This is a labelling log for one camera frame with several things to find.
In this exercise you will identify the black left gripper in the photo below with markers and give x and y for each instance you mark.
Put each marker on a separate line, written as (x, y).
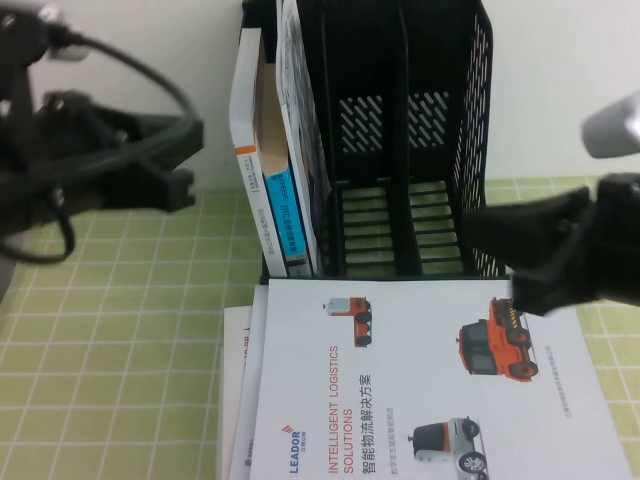
(60, 150)

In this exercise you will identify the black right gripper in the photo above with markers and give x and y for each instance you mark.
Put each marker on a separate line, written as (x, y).
(620, 235)

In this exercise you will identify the magazine with man portrait cover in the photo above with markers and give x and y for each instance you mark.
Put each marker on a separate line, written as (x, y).
(295, 90)

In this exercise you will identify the white book with orange band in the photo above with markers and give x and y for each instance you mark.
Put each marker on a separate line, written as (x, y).
(243, 100)

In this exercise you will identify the blue spine paperback book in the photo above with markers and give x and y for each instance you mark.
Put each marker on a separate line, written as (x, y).
(285, 215)

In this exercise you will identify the black plastic book holder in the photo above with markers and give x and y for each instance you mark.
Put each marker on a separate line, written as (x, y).
(370, 60)

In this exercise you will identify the green checked tablecloth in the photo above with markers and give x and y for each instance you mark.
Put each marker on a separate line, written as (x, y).
(125, 325)

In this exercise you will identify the white brochure with orange trucks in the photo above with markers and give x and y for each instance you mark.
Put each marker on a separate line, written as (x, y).
(425, 380)

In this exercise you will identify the white booklet with small logo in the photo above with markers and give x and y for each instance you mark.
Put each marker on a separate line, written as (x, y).
(247, 440)

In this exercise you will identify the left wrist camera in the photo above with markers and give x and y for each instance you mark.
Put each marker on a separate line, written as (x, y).
(30, 35)

